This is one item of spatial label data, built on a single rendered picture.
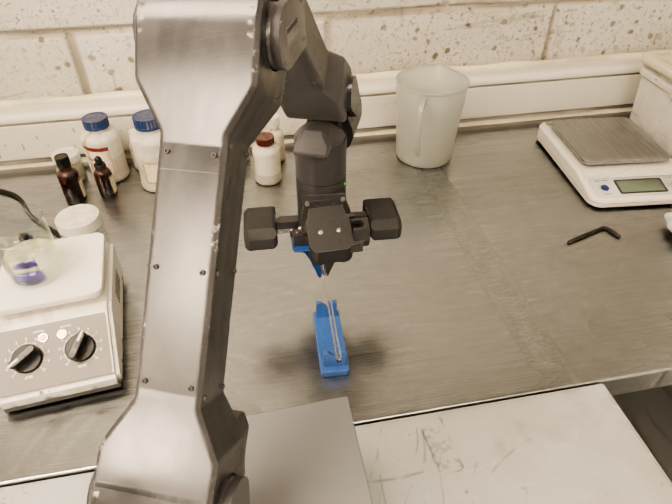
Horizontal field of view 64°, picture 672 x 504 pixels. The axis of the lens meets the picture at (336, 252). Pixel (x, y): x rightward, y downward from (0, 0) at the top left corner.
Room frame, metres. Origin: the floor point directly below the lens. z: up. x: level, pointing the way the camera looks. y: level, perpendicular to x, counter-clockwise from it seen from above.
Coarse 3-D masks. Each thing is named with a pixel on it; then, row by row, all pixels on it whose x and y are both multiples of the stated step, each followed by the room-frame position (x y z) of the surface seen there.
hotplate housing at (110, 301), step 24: (120, 288) 0.52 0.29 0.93; (24, 312) 0.43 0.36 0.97; (48, 312) 0.43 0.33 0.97; (72, 312) 0.43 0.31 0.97; (96, 312) 0.43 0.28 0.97; (120, 312) 0.47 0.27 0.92; (120, 336) 0.43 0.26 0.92; (120, 360) 0.40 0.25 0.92; (72, 384) 0.36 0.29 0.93; (96, 384) 0.37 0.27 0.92; (120, 384) 0.38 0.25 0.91; (24, 408) 0.35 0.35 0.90
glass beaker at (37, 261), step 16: (0, 208) 0.50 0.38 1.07; (16, 208) 0.51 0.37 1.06; (32, 208) 0.51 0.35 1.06; (0, 224) 0.49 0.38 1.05; (16, 224) 0.50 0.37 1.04; (32, 224) 0.51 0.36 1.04; (0, 240) 0.45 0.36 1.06; (16, 240) 0.45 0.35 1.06; (32, 240) 0.46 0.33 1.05; (48, 240) 0.48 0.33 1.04; (0, 256) 0.45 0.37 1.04; (16, 256) 0.45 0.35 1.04; (32, 256) 0.46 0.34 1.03; (48, 256) 0.47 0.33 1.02; (16, 272) 0.45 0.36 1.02; (32, 272) 0.45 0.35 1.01; (48, 272) 0.46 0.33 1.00; (32, 288) 0.45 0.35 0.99
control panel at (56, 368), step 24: (0, 336) 0.40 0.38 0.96; (24, 336) 0.40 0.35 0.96; (48, 336) 0.40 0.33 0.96; (96, 336) 0.41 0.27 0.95; (0, 360) 0.38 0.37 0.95; (48, 360) 0.38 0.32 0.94; (96, 360) 0.39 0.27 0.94; (0, 384) 0.35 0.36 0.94; (24, 384) 0.36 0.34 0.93; (48, 384) 0.36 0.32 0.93
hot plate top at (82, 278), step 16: (64, 240) 0.54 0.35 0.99; (80, 240) 0.54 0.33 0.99; (96, 240) 0.54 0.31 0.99; (64, 256) 0.51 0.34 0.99; (80, 256) 0.51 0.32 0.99; (96, 256) 0.51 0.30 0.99; (0, 272) 0.48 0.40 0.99; (64, 272) 0.48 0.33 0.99; (80, 272) 0.48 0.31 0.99; (96, 272) 0.48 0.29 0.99; (0, 288) 0.45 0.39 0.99; (16, 288) 0.45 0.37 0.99; (48, 288) 0.45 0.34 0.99; (64, 288) 0.45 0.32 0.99; (80, 288) 0.45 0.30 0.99; (96, 288) 0.45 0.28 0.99; (0, 304) 0.43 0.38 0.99; (16, 304) 0.43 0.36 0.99; (32, 304) 0.43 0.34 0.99; (48, 304) 0.43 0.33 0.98
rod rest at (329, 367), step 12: (324, 312) 0.48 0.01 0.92; (336, 312) 0.48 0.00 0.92; (324, 324) 0.47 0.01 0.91; (336, 324) 0.47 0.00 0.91; (324, 336) 0.45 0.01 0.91; (324, 348) 0.43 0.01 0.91; (324, 360) 0.40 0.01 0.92; (336, 360) 0.40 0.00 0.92; (324, 372) 0.39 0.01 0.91; (336, 372) 0.39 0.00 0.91; (348, 372) 0.39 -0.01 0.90
